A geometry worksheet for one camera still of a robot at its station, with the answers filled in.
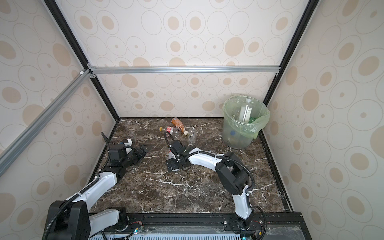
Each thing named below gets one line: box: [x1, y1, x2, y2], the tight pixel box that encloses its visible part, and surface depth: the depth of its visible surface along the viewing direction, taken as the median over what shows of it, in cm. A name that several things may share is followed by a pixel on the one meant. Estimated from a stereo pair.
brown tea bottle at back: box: [171, 117, 189, 136], surface depth 112 cm
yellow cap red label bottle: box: [159, 126, 177, 134], surface depth 111 cm
